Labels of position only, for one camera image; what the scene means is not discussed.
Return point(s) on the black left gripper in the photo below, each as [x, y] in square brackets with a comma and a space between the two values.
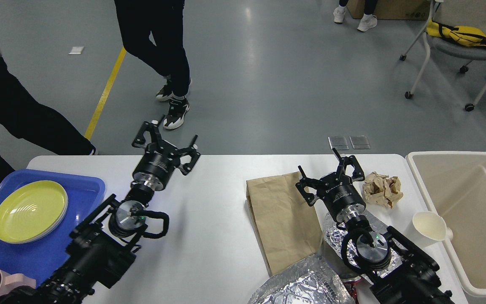
[156, 166]

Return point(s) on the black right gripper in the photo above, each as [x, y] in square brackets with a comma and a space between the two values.
[340, 195]

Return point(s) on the brown paper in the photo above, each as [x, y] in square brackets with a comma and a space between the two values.
[382, 190]

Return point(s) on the yellow plate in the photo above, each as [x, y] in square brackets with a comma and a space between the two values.
[32, 193]

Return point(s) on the blue plastic tray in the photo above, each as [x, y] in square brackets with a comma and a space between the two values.
[39, 259]

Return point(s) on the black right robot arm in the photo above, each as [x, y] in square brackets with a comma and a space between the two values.
[399, 271]

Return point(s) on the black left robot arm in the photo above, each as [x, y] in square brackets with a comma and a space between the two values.
[105, 243]

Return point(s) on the left floor outlet plate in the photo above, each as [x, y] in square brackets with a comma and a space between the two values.
[338, 142]

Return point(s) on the floor outlet plate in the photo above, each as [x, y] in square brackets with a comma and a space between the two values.
[338, 142]
[360, 142]

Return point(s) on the small aluminium foil piece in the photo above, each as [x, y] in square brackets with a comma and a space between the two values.
[334, 237]

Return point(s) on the right floor outlet plate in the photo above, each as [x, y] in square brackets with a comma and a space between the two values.
[360, 142]

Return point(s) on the brown paper bag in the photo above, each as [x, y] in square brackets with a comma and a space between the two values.
[288, 229]

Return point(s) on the large crumpled aluminium foil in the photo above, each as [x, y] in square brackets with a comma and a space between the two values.
[309, 281]

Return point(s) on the white paper cup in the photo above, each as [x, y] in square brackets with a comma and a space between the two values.
[430, 228]

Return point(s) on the person in dark jeans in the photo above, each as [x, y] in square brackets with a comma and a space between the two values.
[153, 31]

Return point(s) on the pink plate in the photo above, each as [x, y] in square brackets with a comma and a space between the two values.
[53, 231]

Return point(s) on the beige plastic bin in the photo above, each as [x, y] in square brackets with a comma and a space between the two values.
[453, 184]

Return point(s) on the person in black shorts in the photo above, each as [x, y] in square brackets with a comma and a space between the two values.
[368, 21]

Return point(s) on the yellow bag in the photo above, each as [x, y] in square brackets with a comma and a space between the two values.
[460, 35]

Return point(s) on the grey office chair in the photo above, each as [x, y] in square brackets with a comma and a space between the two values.
[470, 13]

